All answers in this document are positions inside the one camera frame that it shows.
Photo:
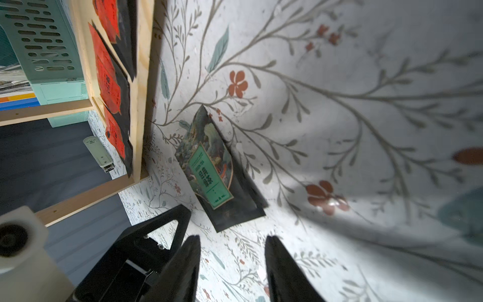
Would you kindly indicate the floral table mat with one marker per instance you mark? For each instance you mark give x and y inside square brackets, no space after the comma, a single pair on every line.
[359,122]

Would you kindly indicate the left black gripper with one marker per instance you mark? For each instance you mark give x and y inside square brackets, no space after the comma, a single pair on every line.
[127,271]

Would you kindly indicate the red tea bag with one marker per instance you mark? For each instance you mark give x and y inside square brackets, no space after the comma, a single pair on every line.
[119,20]
[119,140]
[112,81]

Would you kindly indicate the green tea bag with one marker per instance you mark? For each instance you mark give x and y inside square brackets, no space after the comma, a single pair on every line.
[227,196]

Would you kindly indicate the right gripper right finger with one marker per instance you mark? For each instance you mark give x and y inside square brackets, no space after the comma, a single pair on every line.
[287,281]

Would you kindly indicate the wooden two-tier shelf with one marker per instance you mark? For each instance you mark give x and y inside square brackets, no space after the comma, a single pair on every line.
[90,56]

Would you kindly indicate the loose paper stack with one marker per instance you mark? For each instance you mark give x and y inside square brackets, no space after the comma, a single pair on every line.
[14,80]

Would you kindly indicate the blue books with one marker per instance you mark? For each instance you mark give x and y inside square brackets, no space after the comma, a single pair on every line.
[19,101]

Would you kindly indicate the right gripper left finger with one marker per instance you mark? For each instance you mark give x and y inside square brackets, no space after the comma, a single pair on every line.
[178,280]

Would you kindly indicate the black white stapler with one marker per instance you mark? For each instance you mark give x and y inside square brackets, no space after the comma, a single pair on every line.
[99,153]

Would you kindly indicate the green file organizer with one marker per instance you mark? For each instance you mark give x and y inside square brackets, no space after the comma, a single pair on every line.
[40,33]

